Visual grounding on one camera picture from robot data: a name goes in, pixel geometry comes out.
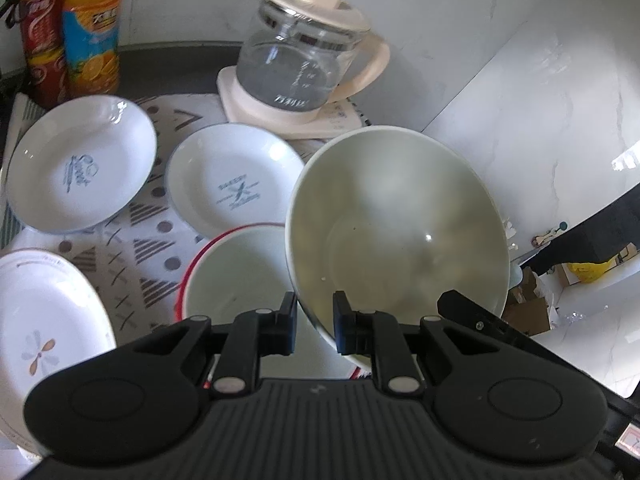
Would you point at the yellow bag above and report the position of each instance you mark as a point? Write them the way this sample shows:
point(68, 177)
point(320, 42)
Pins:
point(590, 270)

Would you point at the cardboard box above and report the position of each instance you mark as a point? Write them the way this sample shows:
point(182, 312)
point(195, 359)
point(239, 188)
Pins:
point(527, 305)

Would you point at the red bowl with white inside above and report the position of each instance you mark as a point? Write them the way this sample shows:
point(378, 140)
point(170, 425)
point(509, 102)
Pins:
point(235, 270)

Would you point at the glass kettle with cream lid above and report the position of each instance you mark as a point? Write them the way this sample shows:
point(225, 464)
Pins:
point(285, 60)

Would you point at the white plate with flower print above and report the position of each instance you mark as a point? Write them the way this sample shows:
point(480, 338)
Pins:
point(45, 320)

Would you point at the cream kettle base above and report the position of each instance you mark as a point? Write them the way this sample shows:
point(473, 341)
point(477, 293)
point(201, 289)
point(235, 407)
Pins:
point(300, 127)

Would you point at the dark cabinet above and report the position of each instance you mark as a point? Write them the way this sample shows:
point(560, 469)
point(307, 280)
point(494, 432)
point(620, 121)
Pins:
point(600, 240)

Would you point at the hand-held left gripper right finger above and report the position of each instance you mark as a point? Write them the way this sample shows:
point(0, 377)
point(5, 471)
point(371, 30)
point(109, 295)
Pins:
point(341, 322)

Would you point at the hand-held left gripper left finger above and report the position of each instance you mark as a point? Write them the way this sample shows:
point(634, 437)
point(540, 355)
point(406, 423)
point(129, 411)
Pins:
point(289, 322)

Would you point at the orange juice bottle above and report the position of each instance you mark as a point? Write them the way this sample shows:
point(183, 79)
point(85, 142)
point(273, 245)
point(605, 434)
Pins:
point(90, 35)

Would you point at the large white bowl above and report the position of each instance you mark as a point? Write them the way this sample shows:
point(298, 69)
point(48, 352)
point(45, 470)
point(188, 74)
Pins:
point(400, 210)

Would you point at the black metal rack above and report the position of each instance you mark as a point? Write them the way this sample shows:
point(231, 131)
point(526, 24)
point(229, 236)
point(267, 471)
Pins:
point(14, 7)

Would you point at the blue-rimmed white plate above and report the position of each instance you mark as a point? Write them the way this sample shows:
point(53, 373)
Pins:
point(80, 170)
point(235, 185)

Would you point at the patterned table mat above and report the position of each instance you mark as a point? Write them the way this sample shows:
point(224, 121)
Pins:
point(150, 260)

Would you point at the red can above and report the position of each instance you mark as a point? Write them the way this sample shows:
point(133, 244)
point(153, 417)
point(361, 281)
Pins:
point(50, 77)
point(42, 15)

